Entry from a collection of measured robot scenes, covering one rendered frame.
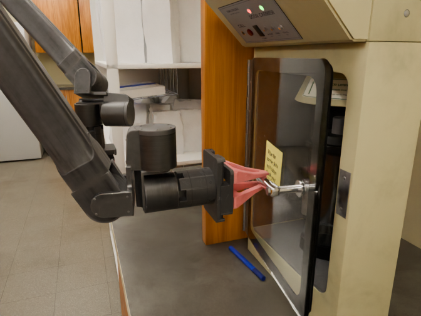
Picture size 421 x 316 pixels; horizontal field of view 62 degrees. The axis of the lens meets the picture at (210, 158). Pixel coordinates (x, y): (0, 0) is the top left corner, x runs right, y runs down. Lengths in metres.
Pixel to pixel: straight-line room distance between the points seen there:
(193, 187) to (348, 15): 0.30
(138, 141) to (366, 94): 0.31
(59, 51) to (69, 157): 0.43
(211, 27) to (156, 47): 0.94
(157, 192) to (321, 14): 0.31
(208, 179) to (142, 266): 0.37
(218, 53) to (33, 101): 0.43
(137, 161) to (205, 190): 0.11
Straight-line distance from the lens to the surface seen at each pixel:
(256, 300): 0.74
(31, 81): 0.49
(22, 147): 5.45
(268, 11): 0.57
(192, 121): 1.77
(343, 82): 0.61
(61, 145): 0.49
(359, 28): 0.50
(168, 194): 0.50
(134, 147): 0.49
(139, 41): 1.78
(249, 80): 0.76
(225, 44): 0.80
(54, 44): 0.90
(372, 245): 0.61
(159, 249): 0.89
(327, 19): 0.49
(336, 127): 0.68
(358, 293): 0.64
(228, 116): 0.81
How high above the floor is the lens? 1.39
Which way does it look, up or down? 16 degrees down
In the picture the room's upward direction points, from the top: straight up
